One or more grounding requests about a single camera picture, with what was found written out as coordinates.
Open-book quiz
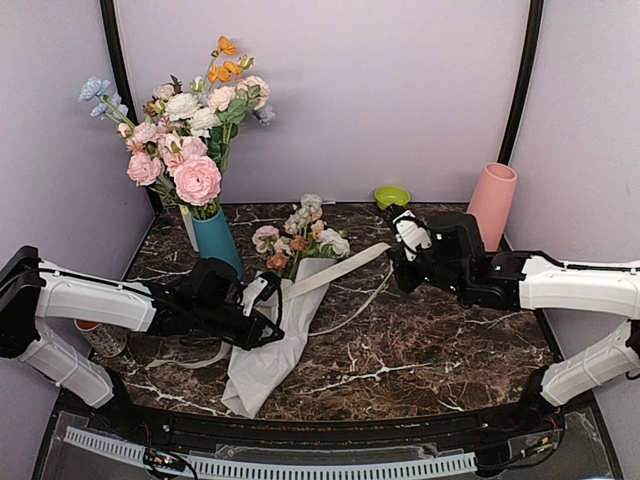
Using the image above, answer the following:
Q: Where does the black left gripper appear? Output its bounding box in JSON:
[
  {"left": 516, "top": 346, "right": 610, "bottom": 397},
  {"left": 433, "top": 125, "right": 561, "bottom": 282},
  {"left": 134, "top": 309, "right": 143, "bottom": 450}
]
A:
[{"left": 193, "top": 301, "right": 284, "bottom": 351}]

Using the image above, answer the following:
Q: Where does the cream printed ribbon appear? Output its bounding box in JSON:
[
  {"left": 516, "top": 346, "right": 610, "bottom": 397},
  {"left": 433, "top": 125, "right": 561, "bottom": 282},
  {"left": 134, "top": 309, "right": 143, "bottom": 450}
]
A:
[{"left": 144, "top": 241, "right": 396, "bottom": 371}]

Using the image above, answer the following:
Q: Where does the white paper bouquet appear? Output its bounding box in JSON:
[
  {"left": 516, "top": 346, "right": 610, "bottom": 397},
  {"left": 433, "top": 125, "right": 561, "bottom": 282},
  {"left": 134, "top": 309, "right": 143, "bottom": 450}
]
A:
[{"left": 222, "top": 194, "right": 350, "bottom": 419}]

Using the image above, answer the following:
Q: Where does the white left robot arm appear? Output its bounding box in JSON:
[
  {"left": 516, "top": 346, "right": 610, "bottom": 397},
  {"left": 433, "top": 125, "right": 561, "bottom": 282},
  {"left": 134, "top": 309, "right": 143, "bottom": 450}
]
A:
[{"left": 1, "top": 245, "right": 285, "bottom": 436}]

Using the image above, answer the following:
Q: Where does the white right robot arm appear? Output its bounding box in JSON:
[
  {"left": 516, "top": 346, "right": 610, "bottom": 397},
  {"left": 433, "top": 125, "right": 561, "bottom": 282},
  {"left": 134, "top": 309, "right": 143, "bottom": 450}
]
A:
[{"left": 383, "top": 204, "right": 639, "bottom": 434}]

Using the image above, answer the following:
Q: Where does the teal cylindrical vase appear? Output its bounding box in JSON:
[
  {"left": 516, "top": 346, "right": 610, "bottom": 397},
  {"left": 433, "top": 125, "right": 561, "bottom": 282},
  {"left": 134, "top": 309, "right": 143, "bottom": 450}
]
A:
[{"left": 192, "top": 209, "right": 244, "bottom": 280}]

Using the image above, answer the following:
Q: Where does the pink tall vase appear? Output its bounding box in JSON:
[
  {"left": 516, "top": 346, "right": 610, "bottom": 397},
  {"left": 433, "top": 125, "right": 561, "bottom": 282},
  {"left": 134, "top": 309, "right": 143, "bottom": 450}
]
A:
[{"left": 467, "top": 162, "right": 518, "bottom": 252}]

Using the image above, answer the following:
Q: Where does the lime green bowl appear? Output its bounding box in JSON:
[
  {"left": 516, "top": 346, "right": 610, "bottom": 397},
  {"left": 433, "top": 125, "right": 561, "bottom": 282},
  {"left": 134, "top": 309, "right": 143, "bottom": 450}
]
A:
[{"left": 374, "top": 185, "right": 411, "bottom": 210}]

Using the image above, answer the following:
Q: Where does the patterned mug orange inside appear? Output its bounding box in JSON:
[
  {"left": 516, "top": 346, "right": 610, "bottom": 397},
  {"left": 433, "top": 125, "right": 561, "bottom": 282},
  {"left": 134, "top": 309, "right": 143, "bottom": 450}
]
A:
[{"left": 74, "top": 319, "right": 128, "bottom": 358}]

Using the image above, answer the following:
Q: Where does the large mixed flower arrangement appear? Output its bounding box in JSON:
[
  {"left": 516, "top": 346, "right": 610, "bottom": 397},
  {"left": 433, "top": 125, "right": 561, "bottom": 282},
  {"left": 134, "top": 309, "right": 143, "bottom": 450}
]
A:
[{"left": 79, "top": 37, "right": 275, "bottom": 221}]

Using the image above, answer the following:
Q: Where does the black front table rail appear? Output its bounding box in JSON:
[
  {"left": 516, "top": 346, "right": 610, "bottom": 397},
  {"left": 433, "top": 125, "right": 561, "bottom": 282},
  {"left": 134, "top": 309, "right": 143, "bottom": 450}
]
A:
[{"left": 110, "top": 404, "right": 544, "bottom": 449}]

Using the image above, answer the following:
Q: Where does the white slotted cable duct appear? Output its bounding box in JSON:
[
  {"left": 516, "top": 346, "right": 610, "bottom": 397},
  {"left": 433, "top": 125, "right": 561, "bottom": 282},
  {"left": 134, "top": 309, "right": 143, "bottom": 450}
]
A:
[{"left": 63, "top": 427, "right": 477, "bottom": 479}]

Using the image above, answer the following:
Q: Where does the black left frame post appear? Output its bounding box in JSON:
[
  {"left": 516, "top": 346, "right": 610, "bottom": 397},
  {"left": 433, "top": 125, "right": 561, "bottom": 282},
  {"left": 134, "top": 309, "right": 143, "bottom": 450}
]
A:
[{"left": 99, "top": 0, "right": 166, "bottom": 211}]

